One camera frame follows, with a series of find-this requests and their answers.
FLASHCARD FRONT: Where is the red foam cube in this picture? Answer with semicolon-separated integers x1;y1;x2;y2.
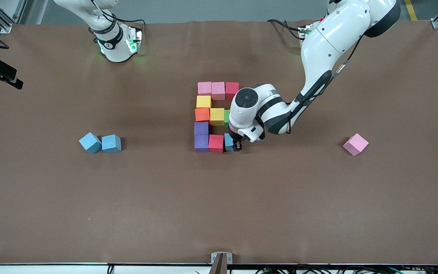
225;81;240;100
208;134;225;153

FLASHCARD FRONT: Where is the yellow floor tape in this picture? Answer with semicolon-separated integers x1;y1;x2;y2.
404;0;419;21

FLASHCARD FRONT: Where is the white table edge rail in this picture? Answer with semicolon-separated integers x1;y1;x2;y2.
0;264;438;274

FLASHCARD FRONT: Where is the black cable bundle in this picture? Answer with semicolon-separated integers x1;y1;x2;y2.
255;266;438;274

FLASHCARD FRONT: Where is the brown table mat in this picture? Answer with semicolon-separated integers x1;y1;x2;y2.
0;20;438;265

